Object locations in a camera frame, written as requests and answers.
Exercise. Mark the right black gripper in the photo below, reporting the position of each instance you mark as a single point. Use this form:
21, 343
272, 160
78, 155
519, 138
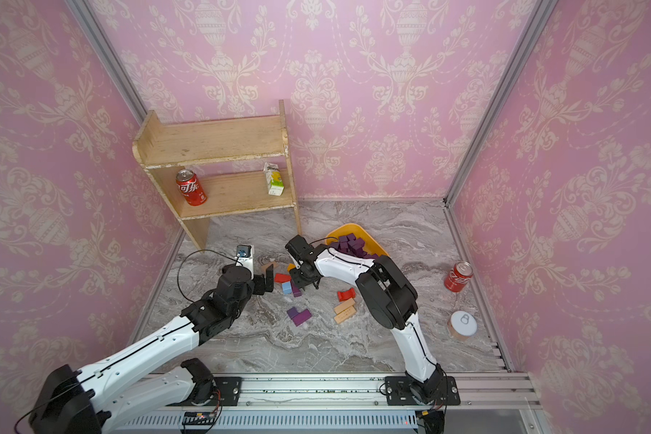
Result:
294, 273

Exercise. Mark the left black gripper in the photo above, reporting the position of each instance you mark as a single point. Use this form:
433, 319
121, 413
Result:
261, 286

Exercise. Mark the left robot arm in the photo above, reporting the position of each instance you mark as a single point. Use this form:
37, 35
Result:
100, 397

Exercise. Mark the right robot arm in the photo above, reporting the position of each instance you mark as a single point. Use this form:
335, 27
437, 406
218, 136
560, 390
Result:
391, 300

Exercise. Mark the yellow plastic storage bin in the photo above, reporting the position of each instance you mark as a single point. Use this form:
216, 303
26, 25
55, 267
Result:
336, 240

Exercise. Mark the purple wedge brick pair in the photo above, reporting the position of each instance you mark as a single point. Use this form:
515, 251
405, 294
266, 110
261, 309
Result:
297, 292

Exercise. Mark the light blue brick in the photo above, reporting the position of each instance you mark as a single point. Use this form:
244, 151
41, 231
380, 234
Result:
286, 287

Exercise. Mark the red flat brick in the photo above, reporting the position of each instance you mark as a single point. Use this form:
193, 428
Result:
282, 278

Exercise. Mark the tan wood brick left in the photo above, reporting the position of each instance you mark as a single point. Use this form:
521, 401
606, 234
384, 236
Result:
266, 266

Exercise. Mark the red brick pair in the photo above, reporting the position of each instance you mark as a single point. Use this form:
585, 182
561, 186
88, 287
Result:
346, 295

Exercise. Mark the purple brick cluster bottom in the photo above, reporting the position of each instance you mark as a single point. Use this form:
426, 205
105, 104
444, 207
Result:
299, 317

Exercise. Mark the natural wood plank brick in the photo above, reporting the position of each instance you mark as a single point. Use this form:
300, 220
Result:
345, 310

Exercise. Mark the green white juice carton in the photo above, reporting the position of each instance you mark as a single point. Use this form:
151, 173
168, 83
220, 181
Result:
274, 180

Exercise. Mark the red cola can on shelf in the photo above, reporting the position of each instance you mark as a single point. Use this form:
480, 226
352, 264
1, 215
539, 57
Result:
190, 187

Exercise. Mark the wooden two-tier shelf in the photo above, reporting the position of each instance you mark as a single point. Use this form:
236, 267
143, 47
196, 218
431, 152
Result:
163, 150

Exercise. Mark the red cola can on table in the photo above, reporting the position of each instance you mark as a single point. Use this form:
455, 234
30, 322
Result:
459, 276

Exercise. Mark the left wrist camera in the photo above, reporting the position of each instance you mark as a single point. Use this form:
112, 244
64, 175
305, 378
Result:
245, 256

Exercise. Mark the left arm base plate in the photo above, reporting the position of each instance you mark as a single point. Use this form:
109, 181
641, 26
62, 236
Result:
224, 391

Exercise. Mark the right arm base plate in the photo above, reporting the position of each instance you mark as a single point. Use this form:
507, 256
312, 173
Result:
405, 391

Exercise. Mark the aluminium front rail frame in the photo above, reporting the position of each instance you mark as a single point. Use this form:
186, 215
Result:
475, 402

